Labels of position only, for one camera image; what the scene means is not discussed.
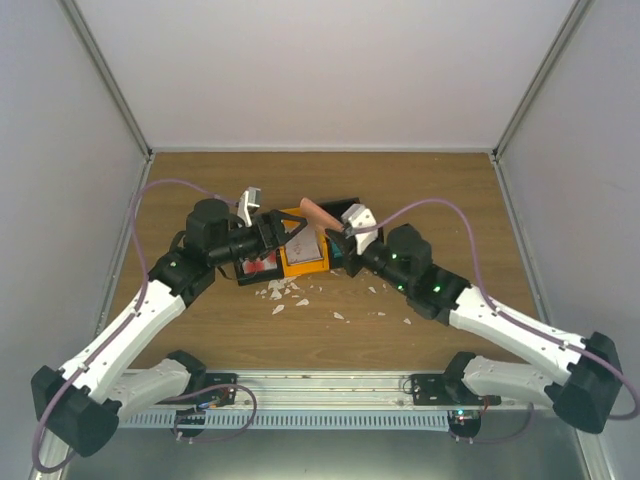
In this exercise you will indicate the pink leather card holder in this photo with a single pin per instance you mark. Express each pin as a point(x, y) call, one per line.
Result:
point(318, 218)

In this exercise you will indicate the red circle card stack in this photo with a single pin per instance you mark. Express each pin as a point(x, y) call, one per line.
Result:
point(251, 268)

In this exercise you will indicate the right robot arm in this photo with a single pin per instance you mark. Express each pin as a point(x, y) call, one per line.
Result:
point(575, 376)

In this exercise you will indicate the aluminium mounting rail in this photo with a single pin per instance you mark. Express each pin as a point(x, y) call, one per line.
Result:
point(320, 387)

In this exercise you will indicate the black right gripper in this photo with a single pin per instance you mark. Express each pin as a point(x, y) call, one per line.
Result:
point(348, 247)

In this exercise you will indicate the teal card stack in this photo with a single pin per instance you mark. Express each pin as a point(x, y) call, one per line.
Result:
point(339, 257)

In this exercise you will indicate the white patterned card stack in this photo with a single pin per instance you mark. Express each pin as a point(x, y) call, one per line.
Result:
point(303, 248)

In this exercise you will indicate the black bin with red cards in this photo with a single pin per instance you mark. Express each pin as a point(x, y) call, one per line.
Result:
point(244, 280)

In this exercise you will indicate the slotted cable duct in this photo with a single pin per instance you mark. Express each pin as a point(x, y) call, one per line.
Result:
point(321, 420)

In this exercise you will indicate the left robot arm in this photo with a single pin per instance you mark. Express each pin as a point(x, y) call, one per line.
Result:
point(84, 400)

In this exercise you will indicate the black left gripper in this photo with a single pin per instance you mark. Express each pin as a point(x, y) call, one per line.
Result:
point(280, 237)

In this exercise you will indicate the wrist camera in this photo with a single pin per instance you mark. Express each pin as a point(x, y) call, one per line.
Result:
point(360, 224)
point(248, 204)

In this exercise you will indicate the yellow plastic bin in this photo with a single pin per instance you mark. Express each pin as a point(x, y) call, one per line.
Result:
point(319, 266)

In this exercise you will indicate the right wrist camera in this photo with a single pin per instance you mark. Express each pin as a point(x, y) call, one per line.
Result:
point(360, 224)

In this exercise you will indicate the black bin with teal cards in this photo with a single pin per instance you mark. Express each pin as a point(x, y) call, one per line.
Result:
point(336, 208)

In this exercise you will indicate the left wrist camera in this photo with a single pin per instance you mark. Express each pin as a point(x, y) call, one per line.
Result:
point(248, 204)

